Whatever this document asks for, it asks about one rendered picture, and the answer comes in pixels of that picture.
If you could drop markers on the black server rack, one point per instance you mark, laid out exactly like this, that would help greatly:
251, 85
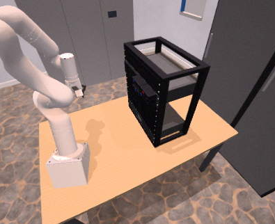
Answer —
149, 91

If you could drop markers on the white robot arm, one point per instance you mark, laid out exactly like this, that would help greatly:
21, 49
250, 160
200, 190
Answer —
12, 22

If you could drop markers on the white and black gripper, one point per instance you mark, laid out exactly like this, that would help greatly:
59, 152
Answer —
75, 83

